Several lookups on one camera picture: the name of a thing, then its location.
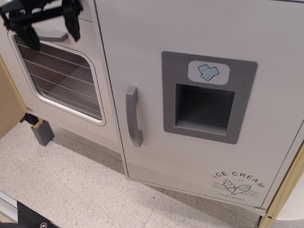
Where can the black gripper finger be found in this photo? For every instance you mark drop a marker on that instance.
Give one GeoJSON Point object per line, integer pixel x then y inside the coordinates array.
{"type": "Point", "coordinates": [26, 32]}
{"type": "Point", "coordinates": [72, 23]}

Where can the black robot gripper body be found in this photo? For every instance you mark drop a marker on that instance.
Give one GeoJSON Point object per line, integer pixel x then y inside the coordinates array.
{"type": "Point", "coordinates": [27, 12]}

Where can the grey fridge door handle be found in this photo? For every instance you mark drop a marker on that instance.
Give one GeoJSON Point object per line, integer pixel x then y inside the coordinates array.
{"type": "Point", "coordinates": [132, 99]}

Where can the white toy fridge door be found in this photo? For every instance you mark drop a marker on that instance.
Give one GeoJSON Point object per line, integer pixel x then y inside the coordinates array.
{"type": "Point", "coordinates": [270, 32]}

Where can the white toy oven door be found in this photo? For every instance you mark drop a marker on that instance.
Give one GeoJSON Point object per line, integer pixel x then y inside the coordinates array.
{"type": "Point", "coordinates": [65, 83]}

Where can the light wooden left panel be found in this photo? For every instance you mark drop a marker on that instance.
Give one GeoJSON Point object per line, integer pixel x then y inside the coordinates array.
{"type": "Point", "coordinates": [12, 107]}

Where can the grey kitchen leg foot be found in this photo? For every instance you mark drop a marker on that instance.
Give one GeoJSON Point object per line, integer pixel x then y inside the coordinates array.
{"type": "Point", "coordinates": [43, 133]}

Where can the grey ice dispenser panel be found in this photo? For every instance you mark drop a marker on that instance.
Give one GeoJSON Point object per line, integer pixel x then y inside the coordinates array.
{"type": "Point", "coordinates": [205, 97]}

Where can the grey oven door handle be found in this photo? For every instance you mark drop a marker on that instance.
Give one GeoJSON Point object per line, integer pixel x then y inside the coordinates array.
{"type": "Point", "coordinates": [54, 35]}

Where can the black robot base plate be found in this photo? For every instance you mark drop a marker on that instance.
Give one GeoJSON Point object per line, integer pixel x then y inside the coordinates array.
{"type": "Point", "coordinates": [31, 219]}

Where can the wooden kitchen side post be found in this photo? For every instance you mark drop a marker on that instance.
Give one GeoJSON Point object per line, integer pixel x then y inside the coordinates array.
{"type": "Point", "coordinates": [288, 184]}

